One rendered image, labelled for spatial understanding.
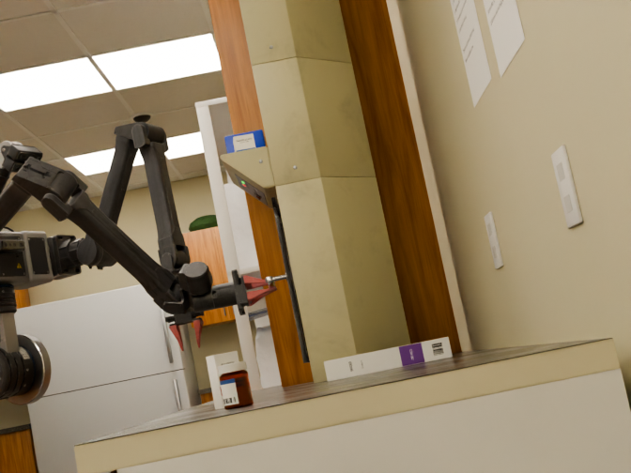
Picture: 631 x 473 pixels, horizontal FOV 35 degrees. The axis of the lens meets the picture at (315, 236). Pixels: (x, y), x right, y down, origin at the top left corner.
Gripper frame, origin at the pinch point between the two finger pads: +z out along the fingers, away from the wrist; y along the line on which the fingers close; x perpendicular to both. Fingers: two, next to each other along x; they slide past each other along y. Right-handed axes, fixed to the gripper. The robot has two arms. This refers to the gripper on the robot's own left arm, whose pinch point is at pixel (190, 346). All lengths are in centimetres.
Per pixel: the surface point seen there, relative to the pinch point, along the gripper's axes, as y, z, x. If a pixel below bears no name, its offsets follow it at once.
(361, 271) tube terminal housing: 48, -7, -41
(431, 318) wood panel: 66, 7, -9
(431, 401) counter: 47, 21, -149
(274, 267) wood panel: 27.4, -15.6, -8.6
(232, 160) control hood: 24, -38, -46
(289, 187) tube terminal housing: 36, -29, -46
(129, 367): -101, -18, 443
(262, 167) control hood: 30, -35, -46
